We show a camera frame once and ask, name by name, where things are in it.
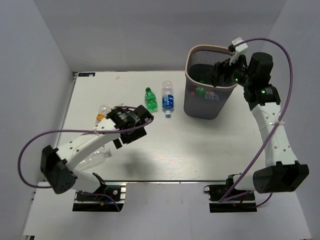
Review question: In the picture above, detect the clear bottle red label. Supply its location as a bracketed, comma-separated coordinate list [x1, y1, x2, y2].
[190, 91, 220, 101]

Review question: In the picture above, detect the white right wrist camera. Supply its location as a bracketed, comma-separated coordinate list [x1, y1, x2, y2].
[228, 37, 248, 66]

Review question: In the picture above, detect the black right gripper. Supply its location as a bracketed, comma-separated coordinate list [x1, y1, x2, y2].
[205, 51, 254, 88]

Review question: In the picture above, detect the green bottle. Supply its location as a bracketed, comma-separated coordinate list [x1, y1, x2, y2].
[195, 79, 207, 98]
[144, 87, 158, 113]

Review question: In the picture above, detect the clear bottle yellow label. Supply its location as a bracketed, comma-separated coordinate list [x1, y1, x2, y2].
[95, 104, 112, 125]

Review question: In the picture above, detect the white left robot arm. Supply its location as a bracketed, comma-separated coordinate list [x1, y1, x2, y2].
[40, 105, 154, 200]

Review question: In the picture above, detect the large clear bottle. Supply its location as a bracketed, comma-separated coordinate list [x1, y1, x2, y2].
[77, 146, 112, 171]

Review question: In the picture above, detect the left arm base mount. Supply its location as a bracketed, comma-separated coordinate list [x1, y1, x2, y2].
[72, 182, 126, 213]

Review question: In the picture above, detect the dark mesh waste bin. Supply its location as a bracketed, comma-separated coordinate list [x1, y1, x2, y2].
[183, 44, 237, 120]

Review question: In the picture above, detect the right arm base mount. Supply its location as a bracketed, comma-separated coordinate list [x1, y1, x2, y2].
[203, 184, 257, 213]

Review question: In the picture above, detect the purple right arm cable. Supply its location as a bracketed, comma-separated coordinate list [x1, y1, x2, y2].
[218, 37, 293, 208]

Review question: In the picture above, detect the clear bottle blue label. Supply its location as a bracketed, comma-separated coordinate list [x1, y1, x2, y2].
[162, 80, 174, 118]

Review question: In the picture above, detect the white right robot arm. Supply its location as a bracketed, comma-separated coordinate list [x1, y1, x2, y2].
[210, 52, 310, 202]

